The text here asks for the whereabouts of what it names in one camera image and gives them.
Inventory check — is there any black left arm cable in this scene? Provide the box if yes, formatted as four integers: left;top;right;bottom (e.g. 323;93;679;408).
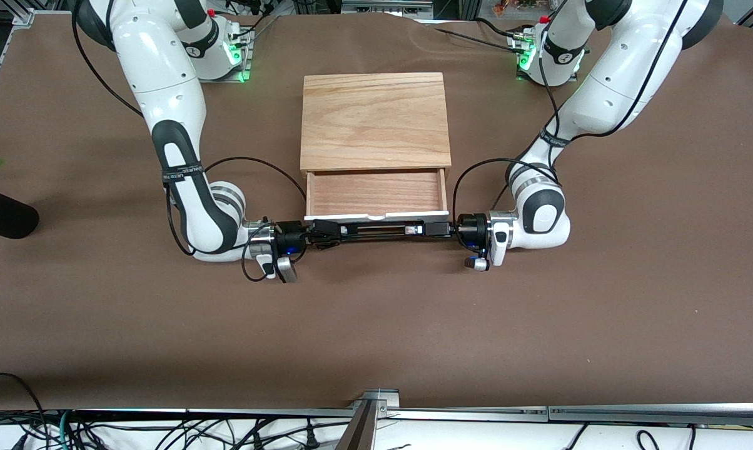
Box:
453;0;690;218

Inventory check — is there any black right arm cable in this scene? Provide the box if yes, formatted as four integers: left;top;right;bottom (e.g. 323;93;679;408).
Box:
71;0;308;283

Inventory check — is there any black floor cable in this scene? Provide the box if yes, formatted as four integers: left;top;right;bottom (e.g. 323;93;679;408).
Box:
0;372;53;450

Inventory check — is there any aluminium camera post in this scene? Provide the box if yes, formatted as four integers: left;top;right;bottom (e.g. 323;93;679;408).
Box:
335;389;402;450

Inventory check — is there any black ribbed cylinder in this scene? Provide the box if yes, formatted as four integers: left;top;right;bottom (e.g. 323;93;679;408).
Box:
0;183;40;240

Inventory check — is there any white drawer with black handle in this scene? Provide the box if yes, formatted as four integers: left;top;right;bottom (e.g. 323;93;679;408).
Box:
303;167;450;225

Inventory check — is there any brown table cloth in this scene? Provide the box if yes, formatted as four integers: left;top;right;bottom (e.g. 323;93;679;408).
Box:
0;11;753;411

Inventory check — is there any light wooden drawer cabinet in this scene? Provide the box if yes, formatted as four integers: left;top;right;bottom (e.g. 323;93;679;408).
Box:
300;72;452;175

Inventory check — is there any green floor cable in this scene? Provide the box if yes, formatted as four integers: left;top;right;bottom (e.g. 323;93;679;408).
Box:
55;411;74;450

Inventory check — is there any black base power cable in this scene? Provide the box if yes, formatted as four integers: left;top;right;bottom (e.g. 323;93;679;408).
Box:
244;11;285;39
423;23;522;51

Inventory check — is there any black metal drawer handle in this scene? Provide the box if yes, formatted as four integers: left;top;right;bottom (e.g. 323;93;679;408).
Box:
336;221;418;240

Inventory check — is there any black velcro cable strap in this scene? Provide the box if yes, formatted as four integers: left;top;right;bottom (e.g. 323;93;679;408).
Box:
161;163;204;186
538;127;572;149

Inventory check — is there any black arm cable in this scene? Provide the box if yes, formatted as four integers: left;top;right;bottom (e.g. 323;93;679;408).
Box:
453;0;690;218
71;0;308;283

